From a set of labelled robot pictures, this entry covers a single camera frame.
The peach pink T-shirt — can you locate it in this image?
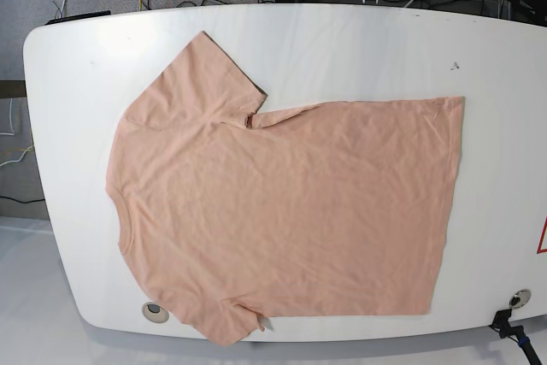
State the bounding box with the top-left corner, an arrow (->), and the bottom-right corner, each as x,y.
106,32 -> 464,346

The left silver table grommet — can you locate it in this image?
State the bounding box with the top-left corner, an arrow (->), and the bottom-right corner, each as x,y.
142,302 -> 169,324

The silver table grommet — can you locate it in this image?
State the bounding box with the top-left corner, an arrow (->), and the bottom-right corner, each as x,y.
509,289 -> 532,309
142,302 -> 169,324

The black flat bar table edge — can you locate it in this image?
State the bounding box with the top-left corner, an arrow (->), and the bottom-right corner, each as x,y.
45,10 -> 111,26

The red triangle warning sticker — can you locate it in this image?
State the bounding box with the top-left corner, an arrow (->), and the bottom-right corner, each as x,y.
537,219 -> 547,254

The right silver table grommet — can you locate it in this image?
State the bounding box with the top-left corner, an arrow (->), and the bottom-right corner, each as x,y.
509,289 -> 532,309

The black clamp mount with cable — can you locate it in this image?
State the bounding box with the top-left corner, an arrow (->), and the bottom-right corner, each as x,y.
489,309 -> 542,365

